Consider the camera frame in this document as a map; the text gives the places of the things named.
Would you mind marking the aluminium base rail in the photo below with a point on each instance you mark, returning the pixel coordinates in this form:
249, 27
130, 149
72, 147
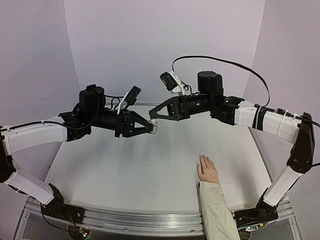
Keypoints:
108, 224

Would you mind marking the clear nail polish bottle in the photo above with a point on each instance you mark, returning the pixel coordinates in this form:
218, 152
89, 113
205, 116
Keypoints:
154, 127

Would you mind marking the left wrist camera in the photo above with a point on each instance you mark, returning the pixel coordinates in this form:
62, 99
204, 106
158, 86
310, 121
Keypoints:
129, 99

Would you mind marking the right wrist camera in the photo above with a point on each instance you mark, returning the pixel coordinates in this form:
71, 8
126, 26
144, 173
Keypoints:
173, 83

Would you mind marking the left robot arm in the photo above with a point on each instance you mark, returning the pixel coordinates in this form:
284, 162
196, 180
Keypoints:
17, 138

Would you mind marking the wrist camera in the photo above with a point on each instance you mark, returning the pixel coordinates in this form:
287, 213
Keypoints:
129, 99
173, 83

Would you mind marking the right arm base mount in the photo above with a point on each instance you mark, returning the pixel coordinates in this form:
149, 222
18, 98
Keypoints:
262, 213

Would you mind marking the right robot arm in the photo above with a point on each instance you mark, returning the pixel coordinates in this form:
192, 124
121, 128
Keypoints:
296, 131

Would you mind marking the beige sleeved forearm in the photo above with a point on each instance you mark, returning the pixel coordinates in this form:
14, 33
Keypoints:
218, 221

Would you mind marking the mannequin hand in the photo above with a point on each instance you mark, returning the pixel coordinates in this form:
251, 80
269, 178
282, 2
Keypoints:
207, 171

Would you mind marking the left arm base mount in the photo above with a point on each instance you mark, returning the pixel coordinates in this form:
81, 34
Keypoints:
58, 209

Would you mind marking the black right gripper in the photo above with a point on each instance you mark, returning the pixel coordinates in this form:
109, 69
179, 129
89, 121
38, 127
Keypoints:
180, 108

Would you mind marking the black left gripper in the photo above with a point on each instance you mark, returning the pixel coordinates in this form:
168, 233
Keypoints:
126, 123

